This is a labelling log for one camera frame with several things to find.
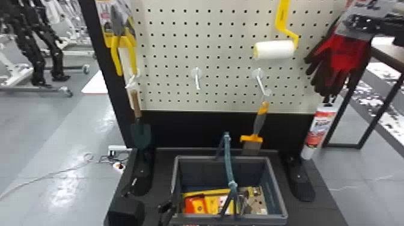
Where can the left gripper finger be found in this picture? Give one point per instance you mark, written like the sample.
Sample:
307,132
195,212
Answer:
167,213

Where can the yellow and orange tool pack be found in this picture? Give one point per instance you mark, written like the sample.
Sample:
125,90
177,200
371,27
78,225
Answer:
202,204

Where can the white power strip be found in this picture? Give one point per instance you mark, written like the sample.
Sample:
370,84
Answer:
118,149

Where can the beige tool card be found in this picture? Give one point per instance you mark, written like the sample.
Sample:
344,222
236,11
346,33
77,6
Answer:
257,200

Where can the blue basket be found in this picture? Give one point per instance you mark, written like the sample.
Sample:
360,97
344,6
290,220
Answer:
274,189

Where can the white pegboard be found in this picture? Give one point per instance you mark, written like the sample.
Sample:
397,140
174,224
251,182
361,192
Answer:
205,47

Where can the white and red tube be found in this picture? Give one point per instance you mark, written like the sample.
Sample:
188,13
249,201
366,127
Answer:
318,129

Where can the yellow pliers on card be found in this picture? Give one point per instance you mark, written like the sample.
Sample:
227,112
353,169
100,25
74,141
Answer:
121,44

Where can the red and black gloves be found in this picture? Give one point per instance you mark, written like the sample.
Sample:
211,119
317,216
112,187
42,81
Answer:
339,60

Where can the dark side table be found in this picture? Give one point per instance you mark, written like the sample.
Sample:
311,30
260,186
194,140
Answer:
386,52

